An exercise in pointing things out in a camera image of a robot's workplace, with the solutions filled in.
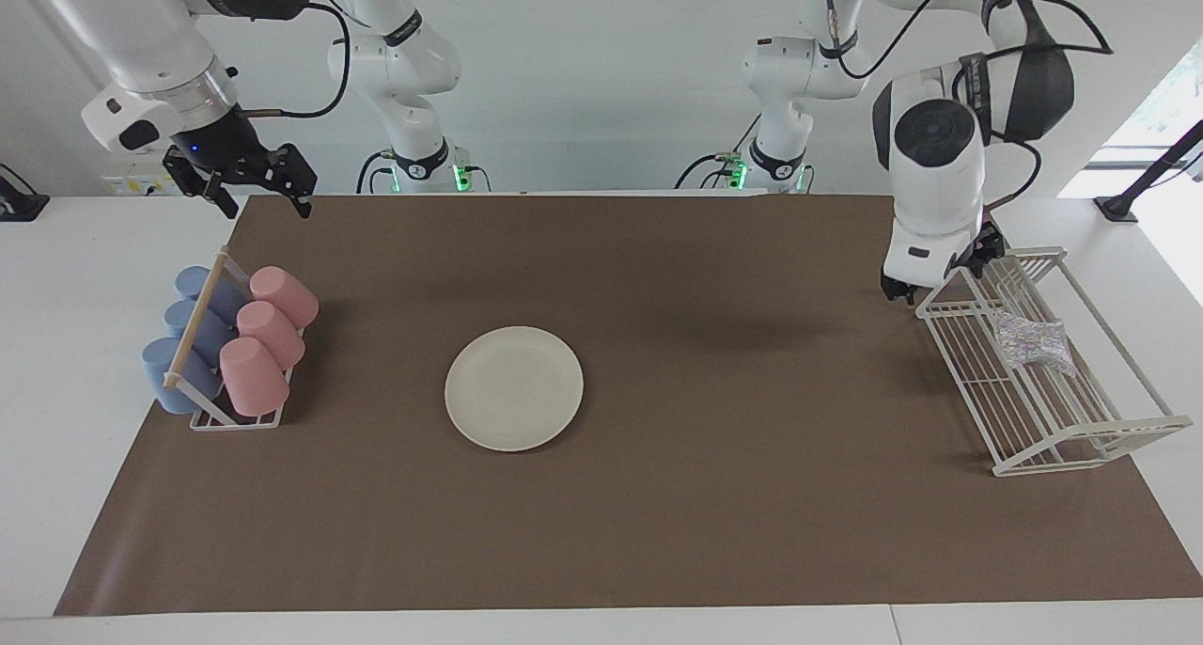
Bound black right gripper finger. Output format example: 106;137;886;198
268;144;317;219
164;151;241;220

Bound silver mesh sponge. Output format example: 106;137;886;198
992;311;1077;375

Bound cream round plate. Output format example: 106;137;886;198
444;325;585;453

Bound blue plastic cup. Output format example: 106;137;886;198
164;299;238;369
141;337;225;416
175;266;249;324

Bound pink plastic cup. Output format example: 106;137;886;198
248;266;320;331
236;301;307;371
219;337;290;417

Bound black angled stand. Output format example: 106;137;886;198
1095;118;1203;223

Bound brown table mat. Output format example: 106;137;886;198
54;194;1203;618

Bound black base cable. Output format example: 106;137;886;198
673;114;764;192
355;149;396;195

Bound yellow white wall label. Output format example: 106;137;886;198
102;175;180;197

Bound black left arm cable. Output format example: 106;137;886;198
799;0;1116;206

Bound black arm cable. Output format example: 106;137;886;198
235;0;353;121
799;0;1116;206

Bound cup holder with wooden handle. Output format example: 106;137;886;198
162;247;294;431

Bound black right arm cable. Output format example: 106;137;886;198
235;0;353;121

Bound white wire dish rack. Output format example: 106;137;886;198
914;245;1195;478

